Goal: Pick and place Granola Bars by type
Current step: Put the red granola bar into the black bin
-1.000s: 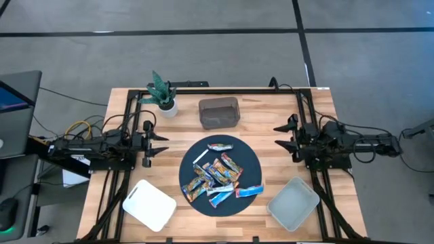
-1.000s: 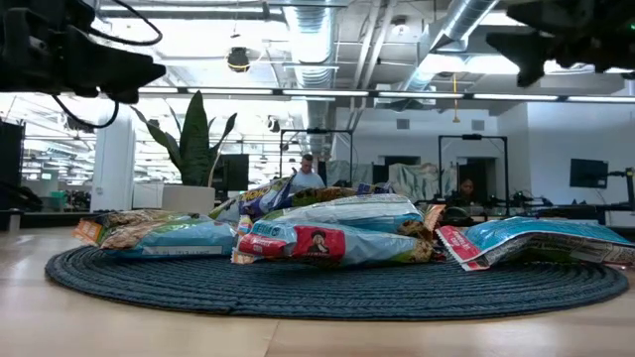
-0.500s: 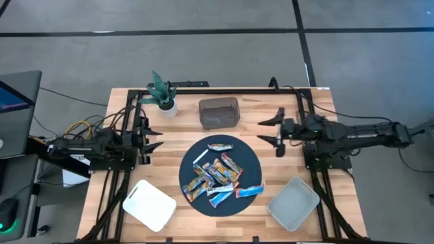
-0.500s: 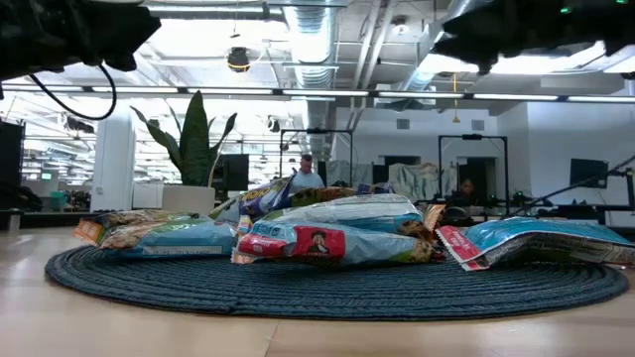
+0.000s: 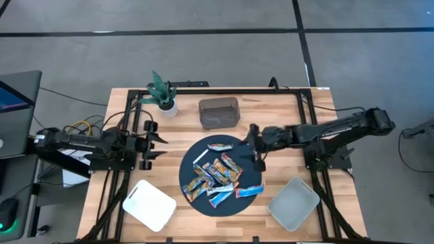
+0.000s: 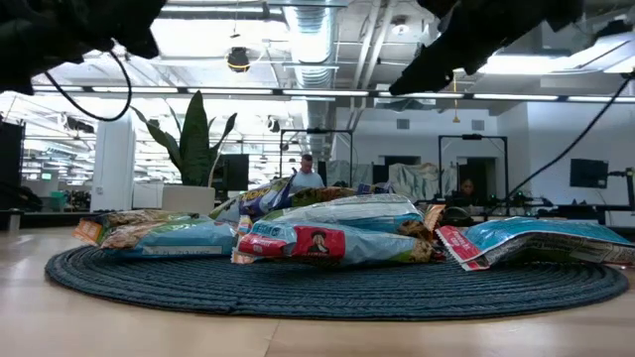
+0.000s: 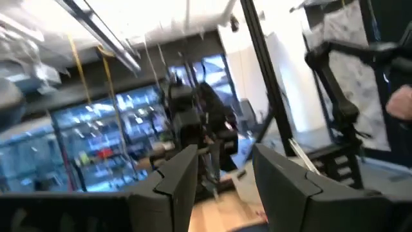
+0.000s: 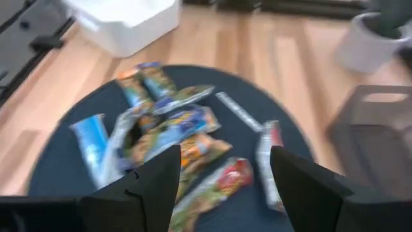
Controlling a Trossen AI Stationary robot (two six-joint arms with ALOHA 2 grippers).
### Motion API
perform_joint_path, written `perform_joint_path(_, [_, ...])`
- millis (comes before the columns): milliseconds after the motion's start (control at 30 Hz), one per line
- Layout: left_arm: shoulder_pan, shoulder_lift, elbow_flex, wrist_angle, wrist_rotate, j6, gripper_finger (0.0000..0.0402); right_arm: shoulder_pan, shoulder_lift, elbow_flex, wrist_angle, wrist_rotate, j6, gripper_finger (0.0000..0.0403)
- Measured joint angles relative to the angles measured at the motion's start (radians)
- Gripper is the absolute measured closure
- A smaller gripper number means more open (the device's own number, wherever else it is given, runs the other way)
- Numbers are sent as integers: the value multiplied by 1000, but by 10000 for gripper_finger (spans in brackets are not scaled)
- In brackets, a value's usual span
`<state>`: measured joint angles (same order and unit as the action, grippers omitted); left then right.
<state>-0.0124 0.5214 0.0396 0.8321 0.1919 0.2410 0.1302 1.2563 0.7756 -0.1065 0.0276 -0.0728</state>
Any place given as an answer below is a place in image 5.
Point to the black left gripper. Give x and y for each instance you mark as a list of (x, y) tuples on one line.
[(144, 144)]

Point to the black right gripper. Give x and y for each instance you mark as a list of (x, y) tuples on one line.
[(274, 135)]

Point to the green red granola bar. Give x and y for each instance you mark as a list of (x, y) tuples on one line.
[(232, 163)]

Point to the silver green granola bar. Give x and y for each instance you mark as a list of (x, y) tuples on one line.
[(220, 147)]

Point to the blue chocolate chip granola bar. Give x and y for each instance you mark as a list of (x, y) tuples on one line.
[(249, 191), (220, 199)]

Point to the white slim stick packet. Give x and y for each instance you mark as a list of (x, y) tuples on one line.
[(200, 156)]

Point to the pale silver granola bar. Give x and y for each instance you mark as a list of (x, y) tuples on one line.
[(220, 189)]

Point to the orange green granola bar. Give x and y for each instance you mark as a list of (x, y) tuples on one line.
[(191, 185)]

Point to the blue orange oat granola bar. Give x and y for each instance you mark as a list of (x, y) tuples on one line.
[(197, 193)]

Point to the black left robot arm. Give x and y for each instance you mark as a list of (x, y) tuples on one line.
[(84, 142)]

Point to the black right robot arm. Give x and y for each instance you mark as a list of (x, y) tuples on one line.
[(339, 128)]

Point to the round dark blue woven mat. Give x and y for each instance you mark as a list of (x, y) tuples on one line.
[(252, 174)]

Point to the white plant pot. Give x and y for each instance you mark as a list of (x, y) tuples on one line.
[(169, 112)]

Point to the clear grey plastic bin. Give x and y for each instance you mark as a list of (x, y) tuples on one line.
[(218, 113)]

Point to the green snake plant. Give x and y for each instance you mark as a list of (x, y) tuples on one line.
[(159, 89)]

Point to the white square cutting board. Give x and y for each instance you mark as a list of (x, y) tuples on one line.
[(149, 205)]

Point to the black power strip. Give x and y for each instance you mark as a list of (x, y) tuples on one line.
[(186, 83)]

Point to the grey plastic tray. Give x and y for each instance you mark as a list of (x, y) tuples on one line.
[(293, 205)]

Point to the white paper sheet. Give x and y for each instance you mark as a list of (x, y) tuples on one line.
[(73, 176)]

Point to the white label tag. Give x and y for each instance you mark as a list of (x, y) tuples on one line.
[(323, 88)]

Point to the grey laptop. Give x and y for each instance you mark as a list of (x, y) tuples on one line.
[(20, 135)]

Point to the grey desk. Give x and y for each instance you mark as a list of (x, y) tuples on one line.
[(20, 176)]

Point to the black caster wheel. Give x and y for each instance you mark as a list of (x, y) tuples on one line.
[(43, 230)]

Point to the black computer mouse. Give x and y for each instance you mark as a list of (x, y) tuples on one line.
[(8, 211)]

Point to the grey stand leg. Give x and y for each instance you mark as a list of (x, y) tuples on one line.
[(420, 129)]

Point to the black aluminium table frame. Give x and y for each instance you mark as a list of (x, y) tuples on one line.
[(237, 91)]

